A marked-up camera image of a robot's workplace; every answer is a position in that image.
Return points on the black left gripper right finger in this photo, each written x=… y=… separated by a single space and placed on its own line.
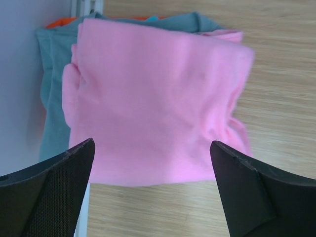
x=260 y=200

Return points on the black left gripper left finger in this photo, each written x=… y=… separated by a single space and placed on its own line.
x=44 y=200

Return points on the pink t shirt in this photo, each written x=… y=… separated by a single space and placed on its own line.
x=153 y=100

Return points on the folded grey-blue t shirt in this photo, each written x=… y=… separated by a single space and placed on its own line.
x=55 y=50

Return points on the folded orange t shirt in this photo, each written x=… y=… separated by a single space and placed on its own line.
x=66 y=21

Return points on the aluminium frame rail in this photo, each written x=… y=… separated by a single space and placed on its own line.
x=81 y=8

